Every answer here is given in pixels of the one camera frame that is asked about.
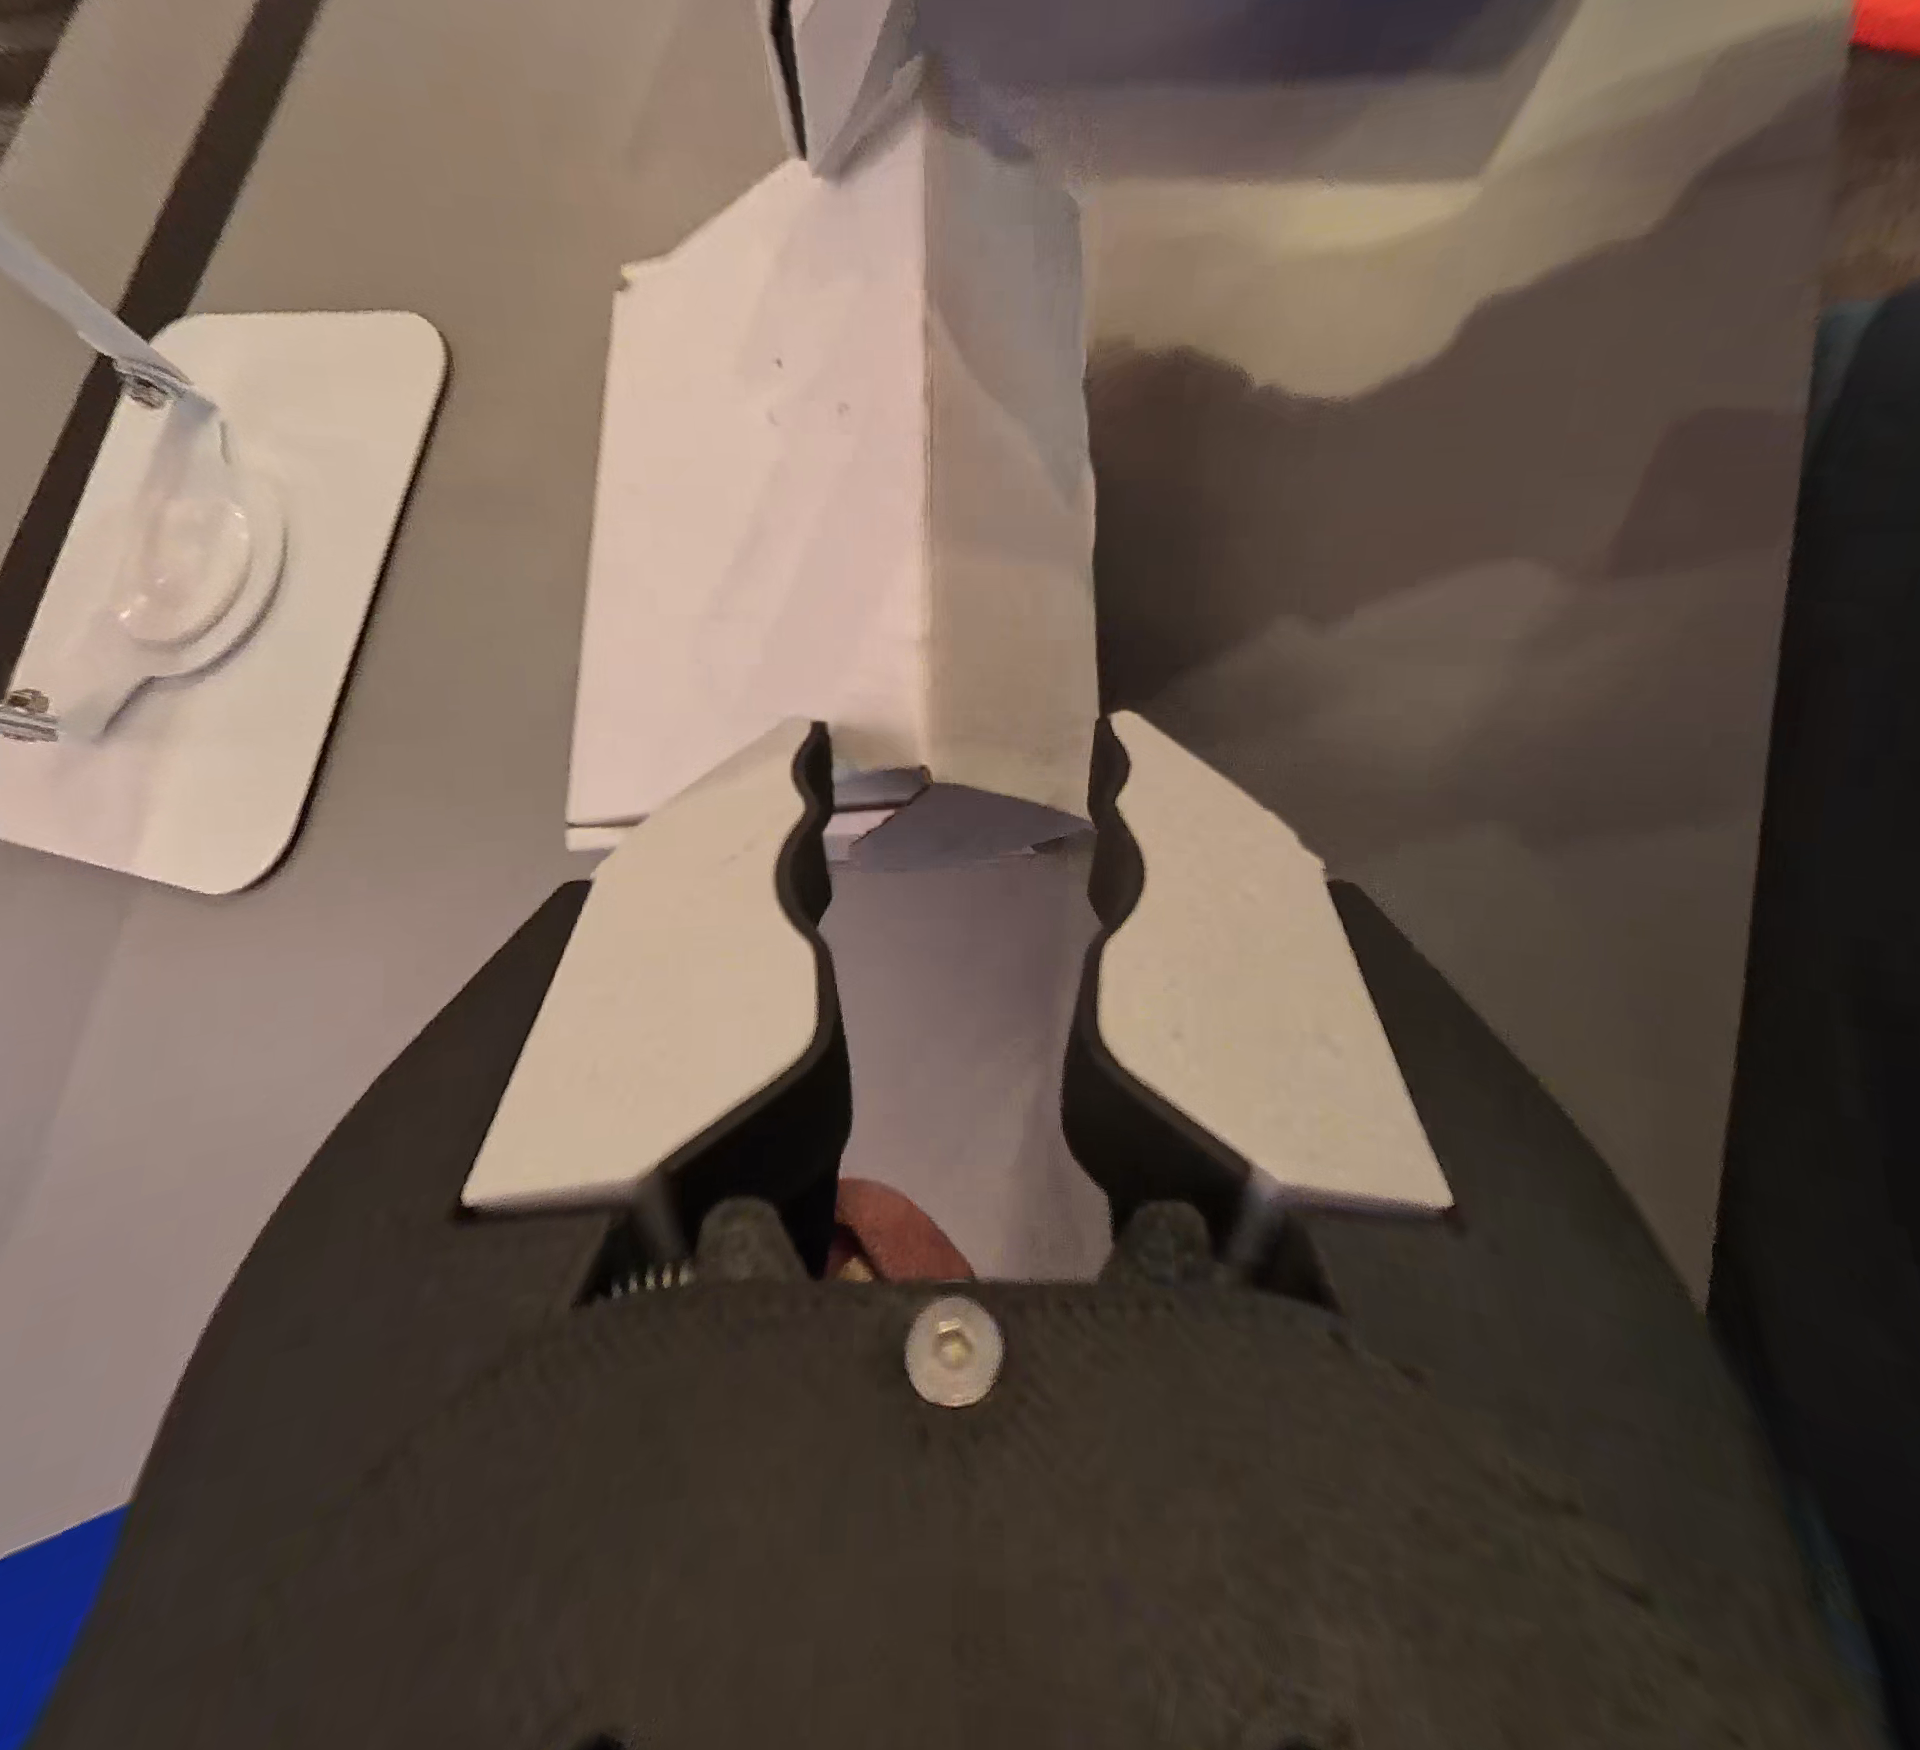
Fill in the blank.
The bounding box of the person's dark clothing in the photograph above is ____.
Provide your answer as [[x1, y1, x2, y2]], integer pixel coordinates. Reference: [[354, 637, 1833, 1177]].
[[1705, 292, 1920, 1750]]

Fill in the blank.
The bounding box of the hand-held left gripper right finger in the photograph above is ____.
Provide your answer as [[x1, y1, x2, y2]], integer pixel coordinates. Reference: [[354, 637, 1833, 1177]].
[[1061, 711, 1457, 1258]]

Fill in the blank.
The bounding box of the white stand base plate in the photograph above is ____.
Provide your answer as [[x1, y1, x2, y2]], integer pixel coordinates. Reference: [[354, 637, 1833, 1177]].
[[0, 308, 449, 899]]

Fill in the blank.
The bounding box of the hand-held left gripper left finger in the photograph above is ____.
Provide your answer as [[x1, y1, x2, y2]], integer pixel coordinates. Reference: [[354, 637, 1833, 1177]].
[[460, 719, 845, 1245]]

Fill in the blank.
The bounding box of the person's left hand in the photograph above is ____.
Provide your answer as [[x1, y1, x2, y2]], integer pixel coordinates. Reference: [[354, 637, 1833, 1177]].
[[830, 1174, 977, 1284]]

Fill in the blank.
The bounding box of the white and brown cardboard box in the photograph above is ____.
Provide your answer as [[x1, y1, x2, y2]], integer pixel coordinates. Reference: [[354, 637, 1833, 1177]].
[[565, 73, 1108, 875]]

